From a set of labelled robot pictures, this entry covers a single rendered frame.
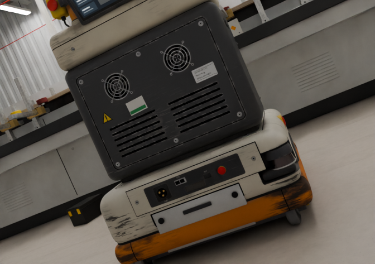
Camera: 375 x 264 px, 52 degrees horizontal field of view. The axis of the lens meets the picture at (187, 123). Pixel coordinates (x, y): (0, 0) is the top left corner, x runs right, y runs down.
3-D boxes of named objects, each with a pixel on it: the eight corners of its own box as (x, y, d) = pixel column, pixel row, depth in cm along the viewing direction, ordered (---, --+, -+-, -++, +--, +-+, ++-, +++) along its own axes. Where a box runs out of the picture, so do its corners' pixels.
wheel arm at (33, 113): (13, 119, 248) (10, 113, 248) (9, 121, 249) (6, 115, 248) (51, 112, 290) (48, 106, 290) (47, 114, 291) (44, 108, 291)
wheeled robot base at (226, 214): (320, 210, 102) (284, 124, 101) (119, 276, 118) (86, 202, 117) (300, 154, 168) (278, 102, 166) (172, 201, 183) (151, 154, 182)
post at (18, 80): (44, 137, 277) (17, 76, 275) (41, 139, 278) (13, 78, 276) (47, 136, 281) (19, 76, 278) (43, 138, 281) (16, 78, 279)
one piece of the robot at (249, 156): (267, 169, 104) (255, 142, 103) (135, 217, 114) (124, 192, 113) (267, 167, 106) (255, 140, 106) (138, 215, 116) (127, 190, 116)
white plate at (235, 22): (243, 33, 237) (236, 18, 236) (205, 50, 243) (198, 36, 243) (243, 33, 238) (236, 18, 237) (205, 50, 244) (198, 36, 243)
